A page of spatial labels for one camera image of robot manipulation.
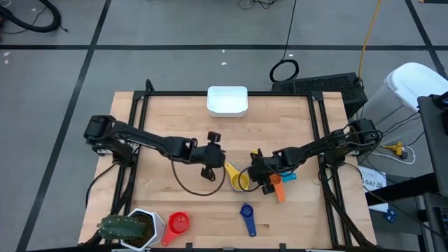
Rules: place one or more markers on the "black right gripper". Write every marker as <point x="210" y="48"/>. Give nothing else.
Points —
<point x="264" y="168"/>

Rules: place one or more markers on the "orange measuring cup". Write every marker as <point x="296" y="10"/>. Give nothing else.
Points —
<point x="280" y="192"/>

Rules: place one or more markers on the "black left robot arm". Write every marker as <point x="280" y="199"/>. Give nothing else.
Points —
<point x="140" y="134"/>

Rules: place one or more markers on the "light blue measuring cup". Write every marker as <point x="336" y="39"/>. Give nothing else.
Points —
<point x="290" y="177"/>

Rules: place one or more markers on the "yellow measuring cup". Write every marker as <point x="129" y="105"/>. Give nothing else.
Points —
<point x="231" y="171"/>

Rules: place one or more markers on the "white paper sign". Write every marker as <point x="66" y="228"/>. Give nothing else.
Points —
<point x="372" y="182"/>

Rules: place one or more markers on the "white hexagonal plant pot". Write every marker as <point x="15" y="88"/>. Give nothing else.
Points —
<point x="157" y="224"/>

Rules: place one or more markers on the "black furniture base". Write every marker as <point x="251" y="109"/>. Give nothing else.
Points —
<point x="402" y="189"/>

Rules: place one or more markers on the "green cactus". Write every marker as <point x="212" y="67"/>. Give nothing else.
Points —
<point x="120" y="227"/>

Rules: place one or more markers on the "white plastic basket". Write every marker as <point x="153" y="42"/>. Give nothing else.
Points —
<point x="227" y="101"/>

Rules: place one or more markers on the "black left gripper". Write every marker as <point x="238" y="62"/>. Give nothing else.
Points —
<point x="210" y="157"/>

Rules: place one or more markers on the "small navy measuring cup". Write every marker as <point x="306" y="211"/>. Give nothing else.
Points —
<point x="246" y="211"/>

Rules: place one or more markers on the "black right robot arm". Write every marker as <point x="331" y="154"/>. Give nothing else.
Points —
<point x="325" y="143"/>

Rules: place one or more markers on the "black metal table frame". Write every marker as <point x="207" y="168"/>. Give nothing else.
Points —
<point x="175" y="93"/>

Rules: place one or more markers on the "red measuring cup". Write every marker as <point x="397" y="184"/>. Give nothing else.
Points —
<point x="179" y="222"/>

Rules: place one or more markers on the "small blue floor item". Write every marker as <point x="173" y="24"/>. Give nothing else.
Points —
<point x="390" y="215"/>

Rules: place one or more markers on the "white lidded trash bin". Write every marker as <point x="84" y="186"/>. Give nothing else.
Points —
<point x="413" y="84"/>

